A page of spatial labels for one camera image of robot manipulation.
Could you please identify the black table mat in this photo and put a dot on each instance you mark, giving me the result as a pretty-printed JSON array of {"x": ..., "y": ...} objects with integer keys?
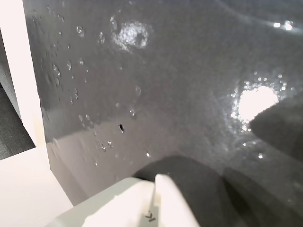
[{"x": 165, "y": 82}]

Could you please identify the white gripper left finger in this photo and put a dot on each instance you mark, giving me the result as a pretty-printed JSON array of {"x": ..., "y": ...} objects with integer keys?
[{"x": 106, "y": 208}]

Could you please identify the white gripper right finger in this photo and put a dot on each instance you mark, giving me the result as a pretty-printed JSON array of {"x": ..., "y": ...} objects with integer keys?
[{"x": 172, "y": 203}]

